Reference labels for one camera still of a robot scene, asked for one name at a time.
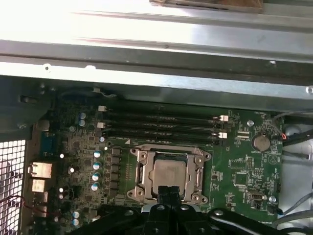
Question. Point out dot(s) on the green motherboard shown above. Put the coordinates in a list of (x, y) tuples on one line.
[(232, 151)]

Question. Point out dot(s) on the CPU socket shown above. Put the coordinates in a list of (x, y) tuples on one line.
[(134, 195)]

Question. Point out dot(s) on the blue video port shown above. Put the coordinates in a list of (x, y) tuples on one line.
[(47, 144)]

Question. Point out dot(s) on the black RAM slot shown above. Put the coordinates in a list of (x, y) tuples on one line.
[(159, 125), (159, 133), (159, 140), (159, 117)]

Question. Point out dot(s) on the silver round capacitor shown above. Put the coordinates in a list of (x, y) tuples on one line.
[(96, 176), (97, 165), (75, 214), (82, 122), (75, 222), (97, 154), (82, 115), (95, 187)]

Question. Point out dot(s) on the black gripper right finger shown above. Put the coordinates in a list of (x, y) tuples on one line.
[(183, 220)]

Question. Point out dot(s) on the metal socket cover frame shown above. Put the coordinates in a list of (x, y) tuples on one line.
[(147, 161)]

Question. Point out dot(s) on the internal USB port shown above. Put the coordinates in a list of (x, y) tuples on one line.
[(255, 197)]

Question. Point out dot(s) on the silver rear port housing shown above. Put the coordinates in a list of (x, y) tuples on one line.
[(38, 185), (40, 169), (40, 211)]

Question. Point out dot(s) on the silver coin battery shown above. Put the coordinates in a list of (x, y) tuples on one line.
[(261, 142)]

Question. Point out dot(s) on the black silver PC case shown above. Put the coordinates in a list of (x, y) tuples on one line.
[(171, 98)]

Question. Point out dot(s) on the silver green CPU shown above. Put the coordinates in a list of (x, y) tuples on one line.
[(168, 171)]

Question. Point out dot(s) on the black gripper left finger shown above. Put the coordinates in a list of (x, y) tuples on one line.
[(159, 220)]

